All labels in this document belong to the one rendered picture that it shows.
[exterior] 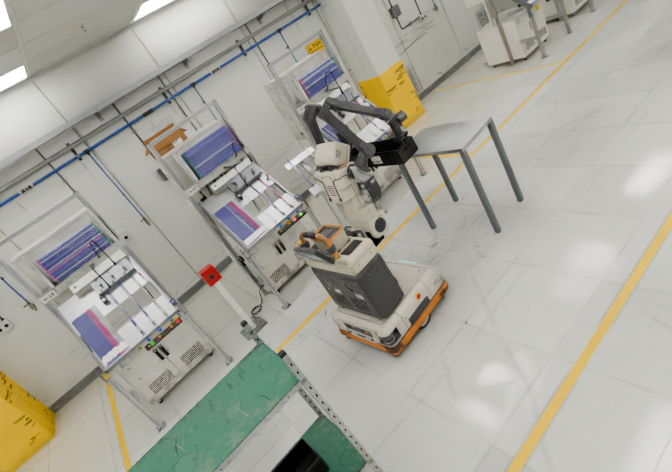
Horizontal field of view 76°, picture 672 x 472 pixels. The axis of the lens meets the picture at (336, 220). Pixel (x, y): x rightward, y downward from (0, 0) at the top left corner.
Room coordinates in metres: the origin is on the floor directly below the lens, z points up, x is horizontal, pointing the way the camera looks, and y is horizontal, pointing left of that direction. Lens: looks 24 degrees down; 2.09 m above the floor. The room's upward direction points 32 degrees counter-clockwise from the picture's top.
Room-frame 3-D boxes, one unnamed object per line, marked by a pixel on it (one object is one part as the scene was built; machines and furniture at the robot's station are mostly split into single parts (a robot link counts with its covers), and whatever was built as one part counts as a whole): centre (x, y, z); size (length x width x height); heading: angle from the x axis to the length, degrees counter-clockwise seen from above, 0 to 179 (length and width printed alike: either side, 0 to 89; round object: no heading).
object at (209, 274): (3.64, 1.23, 0.39); 0.24 x 0.24 x 0.78; 24
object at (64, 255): (3.79, 2.10, 0.95); 1.35 x 0.82 x 1.90; 24
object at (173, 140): (4.50, 0.88, 1.82); 0.68 x 0.30 x 0.20; 114
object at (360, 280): (2.60, 0.08, 0.59); 0.55 x 0.34 x 0.83; 29
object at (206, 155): (4.28, 0.66, 1.52); 0.51 x 0.13 x 0.27; 114
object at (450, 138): (3.25, -1.06, 0.40); 0.70 x 0.45 x 0.80; 29
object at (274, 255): (4.36, 0.76, 0.31); 0.70 x 0.65 x 0.62; 114
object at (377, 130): (4.80, -0.65, 0.65); 1.01 x 0.73 x 1.29; 24
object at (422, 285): (2.64, 0.00, 0.16); 0.67 x 0.64 x 0.25; 119
